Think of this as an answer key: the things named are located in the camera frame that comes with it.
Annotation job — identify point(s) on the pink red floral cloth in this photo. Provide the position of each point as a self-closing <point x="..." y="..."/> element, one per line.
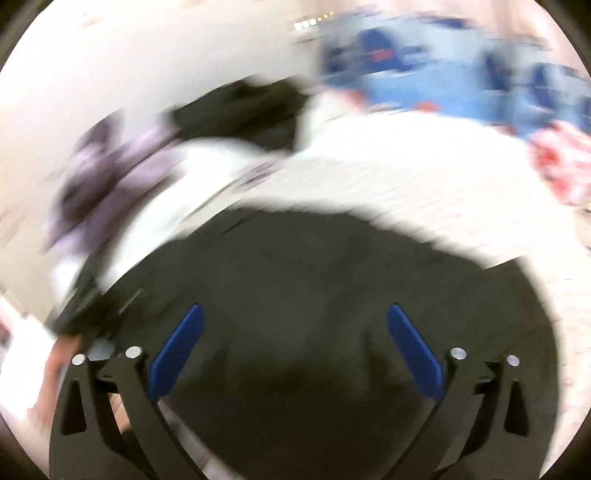
<point x="561" y="155"/>

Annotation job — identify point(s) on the blue whale print curtain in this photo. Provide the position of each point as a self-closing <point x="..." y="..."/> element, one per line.
<point x="405" y="62"/>

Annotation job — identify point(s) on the black garment on bed edge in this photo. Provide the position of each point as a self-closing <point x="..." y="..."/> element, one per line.
<point x="262" y="114"/>

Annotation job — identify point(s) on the black puffer jacket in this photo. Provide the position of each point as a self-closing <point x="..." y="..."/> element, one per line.
<point x="296" y="375"/>

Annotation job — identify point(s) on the purple garment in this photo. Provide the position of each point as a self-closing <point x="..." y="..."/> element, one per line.
<point x="105" y="182"/>

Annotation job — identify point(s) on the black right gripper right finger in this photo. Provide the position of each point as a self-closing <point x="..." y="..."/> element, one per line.
<point x="465" y="435"/>

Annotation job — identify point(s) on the white cherry print bedsheet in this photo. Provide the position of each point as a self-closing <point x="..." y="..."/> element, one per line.
<point x="405" y="197"/>

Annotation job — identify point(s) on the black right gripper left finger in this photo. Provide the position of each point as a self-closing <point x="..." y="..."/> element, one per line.
<point x="107" y="423"/>

